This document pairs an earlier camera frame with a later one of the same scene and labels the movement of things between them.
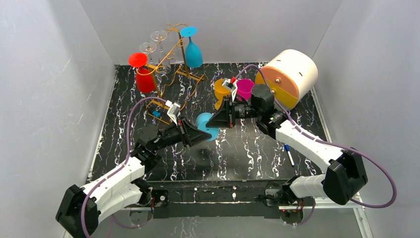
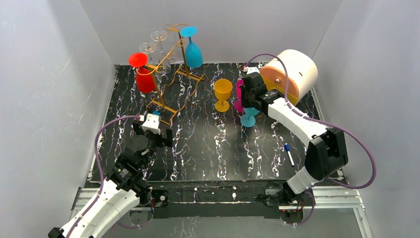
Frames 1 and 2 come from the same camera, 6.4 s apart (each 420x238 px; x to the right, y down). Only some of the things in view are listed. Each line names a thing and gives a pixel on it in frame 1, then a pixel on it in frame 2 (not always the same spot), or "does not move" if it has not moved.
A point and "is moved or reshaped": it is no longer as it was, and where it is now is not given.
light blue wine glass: (201, 124) is moved or reshaped
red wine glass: (144, 80) does not move
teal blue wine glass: (193, 54) does not move
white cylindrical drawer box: (291, 74) does not move
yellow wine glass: (220, 91) does not move
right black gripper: (231, 111) to (247, 97)
